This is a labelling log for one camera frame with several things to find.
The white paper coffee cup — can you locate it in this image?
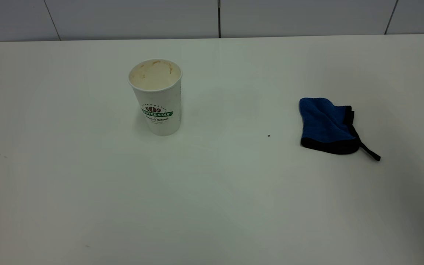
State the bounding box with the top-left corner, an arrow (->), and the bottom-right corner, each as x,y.
128,59 -> 183,137

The blue cloth with black trim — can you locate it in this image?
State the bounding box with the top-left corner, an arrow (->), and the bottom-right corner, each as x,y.
299,97 -> 381,162

